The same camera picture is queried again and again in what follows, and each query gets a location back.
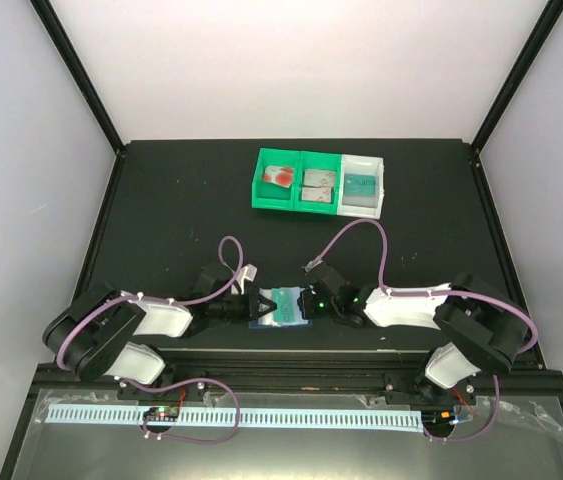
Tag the green bin left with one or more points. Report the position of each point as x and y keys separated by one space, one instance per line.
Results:
x=266 y=195

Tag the white patterned card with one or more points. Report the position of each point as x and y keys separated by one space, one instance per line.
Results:
x=311 y=176

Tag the green bin middle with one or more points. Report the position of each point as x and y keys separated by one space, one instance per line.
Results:
x=316 y=169

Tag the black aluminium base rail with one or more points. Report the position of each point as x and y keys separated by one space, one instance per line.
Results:
x=321 y=372

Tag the red circle card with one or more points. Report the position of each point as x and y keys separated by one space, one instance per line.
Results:
x=285 y=179
x=271 y=173

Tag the left circuit board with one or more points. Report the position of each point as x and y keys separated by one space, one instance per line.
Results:
x=161 y=414

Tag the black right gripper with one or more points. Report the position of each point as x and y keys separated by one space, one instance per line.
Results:
x=307 y=310

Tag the pink blossom card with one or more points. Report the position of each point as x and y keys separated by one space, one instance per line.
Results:
x=316 y=194

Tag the light blue slotted strip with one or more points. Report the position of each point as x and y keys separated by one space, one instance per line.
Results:
x=376 y=420

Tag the green bin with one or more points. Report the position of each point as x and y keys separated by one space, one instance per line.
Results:
x=316 y=169
x=266 y=195

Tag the black frame post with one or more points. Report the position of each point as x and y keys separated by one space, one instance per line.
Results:
x=533 y=45
x=64 y=46

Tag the black frame post left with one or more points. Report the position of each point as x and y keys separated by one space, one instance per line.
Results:
x=64 y=46

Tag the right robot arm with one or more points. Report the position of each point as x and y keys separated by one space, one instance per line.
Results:
x=485 y=333

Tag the white bin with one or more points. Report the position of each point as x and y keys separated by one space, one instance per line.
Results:
x=362 y=207

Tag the black frame post right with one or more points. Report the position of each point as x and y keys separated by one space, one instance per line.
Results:
x=533 y=45

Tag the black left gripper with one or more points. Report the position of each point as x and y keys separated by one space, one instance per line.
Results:
x=251 y=308

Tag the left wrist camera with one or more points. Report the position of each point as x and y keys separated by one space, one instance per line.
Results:
x=245 y=275

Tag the blue leather card holder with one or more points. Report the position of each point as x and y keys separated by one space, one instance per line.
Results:
x=269 y=323

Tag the teal card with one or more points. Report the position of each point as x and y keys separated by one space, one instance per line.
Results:
x=359 y=185
x=288 y=312

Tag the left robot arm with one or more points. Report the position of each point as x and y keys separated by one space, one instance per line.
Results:
x=98 y=334

